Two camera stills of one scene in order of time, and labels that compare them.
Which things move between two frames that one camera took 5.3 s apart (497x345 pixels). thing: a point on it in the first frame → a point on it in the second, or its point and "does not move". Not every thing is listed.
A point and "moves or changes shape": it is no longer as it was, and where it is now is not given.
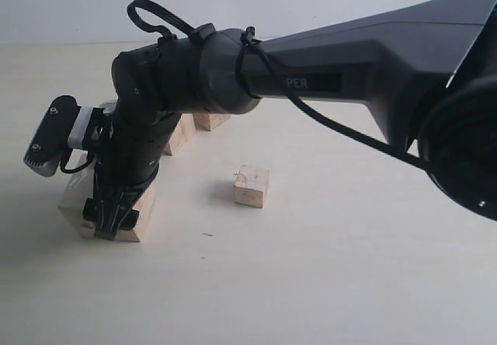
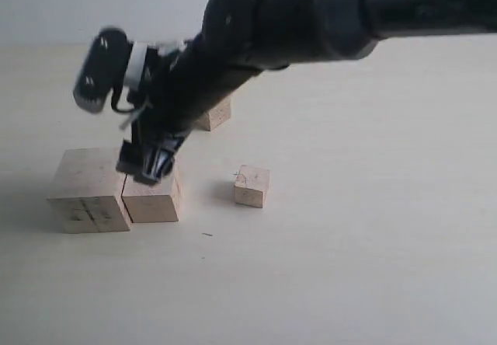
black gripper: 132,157 → 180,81
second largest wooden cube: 184,129 moves or changes shape
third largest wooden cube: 207,122 does not move
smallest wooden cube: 251,186 does not move
